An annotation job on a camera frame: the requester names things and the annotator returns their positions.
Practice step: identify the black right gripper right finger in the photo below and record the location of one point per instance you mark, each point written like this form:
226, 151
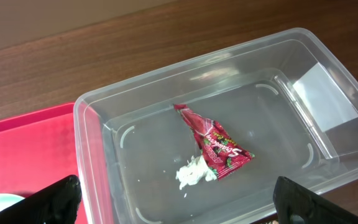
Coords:
296, 204

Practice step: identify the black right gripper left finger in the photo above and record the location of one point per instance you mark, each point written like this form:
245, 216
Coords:
56, 204

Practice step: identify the red snack wrapper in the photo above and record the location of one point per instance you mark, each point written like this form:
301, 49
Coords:
221, 153

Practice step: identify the white napkin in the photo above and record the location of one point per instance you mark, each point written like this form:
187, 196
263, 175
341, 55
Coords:
194, 171

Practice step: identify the red plastic tray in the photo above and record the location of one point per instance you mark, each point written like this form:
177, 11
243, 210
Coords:
37, 149

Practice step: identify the clear plastic bin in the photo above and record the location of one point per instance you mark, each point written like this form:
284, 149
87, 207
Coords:
284, 97

